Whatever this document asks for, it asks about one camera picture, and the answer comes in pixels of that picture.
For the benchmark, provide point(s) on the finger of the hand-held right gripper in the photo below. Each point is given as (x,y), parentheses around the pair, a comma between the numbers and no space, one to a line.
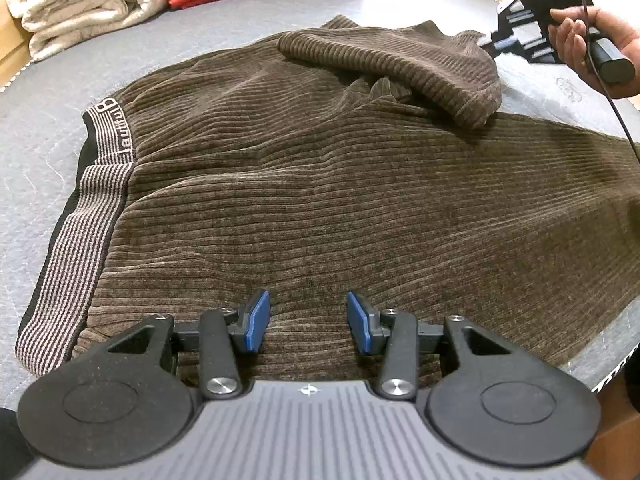
(492,44)

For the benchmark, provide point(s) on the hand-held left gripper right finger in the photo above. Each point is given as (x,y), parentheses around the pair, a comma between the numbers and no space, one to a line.
(358,322)

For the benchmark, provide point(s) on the grey quilted mat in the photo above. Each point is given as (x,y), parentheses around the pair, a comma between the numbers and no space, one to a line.
(50,110)

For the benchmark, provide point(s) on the person's right hand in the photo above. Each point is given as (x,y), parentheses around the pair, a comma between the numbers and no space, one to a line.
(620,30)

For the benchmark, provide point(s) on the white folded blanket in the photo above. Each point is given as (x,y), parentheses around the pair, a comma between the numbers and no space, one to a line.
(85,5)

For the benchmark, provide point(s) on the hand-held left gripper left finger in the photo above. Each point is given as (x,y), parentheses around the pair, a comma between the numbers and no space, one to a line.
(257,321)

